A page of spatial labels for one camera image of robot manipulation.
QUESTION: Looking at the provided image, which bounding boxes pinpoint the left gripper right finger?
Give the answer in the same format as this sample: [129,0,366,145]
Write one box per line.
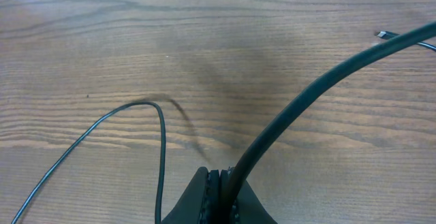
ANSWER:
[219,168,277,224]

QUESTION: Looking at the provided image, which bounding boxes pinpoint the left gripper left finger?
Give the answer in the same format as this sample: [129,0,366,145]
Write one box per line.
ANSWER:
[161,167,220,224]

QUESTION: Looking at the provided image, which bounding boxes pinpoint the black USB cable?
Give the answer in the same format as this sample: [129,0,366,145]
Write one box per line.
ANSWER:
[217,21,436,224]

